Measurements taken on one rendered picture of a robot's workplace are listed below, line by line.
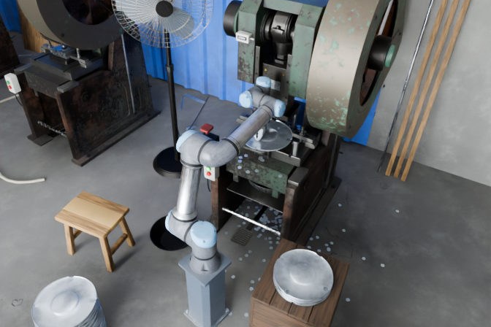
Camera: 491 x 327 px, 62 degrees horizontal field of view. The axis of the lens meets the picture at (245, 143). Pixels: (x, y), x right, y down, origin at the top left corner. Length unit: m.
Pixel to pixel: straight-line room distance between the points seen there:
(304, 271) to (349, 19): 1.20
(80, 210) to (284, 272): 1.23
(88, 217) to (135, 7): 1.23
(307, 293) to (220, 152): 0.81
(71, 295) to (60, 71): 1.66
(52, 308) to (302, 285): 1.19
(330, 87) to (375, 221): 1.54
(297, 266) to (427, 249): 1.10
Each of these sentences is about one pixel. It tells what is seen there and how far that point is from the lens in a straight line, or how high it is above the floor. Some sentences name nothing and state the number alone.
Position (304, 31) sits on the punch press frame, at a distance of 1.94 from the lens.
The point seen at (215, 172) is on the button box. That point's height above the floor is 0.56.
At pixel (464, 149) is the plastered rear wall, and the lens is 3.52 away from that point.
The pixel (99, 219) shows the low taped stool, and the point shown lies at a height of 0.33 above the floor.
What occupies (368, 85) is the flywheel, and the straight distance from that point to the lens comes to 2.26.
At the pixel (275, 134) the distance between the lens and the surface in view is 2.26.
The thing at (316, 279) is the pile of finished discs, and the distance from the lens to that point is 2.13.
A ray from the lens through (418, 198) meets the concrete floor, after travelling 3.31.
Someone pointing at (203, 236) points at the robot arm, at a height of 0.67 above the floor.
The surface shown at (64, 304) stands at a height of 0.29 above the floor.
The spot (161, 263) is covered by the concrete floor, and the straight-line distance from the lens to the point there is 2.66.
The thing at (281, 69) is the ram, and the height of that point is 1.16.
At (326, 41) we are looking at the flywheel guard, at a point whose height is 1.49.
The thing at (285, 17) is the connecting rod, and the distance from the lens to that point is 2.04.
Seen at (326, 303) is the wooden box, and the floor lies 0.35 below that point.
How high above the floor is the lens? 2.11
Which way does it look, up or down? 37 degrees down
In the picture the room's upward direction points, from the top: 2 degrees clockwise
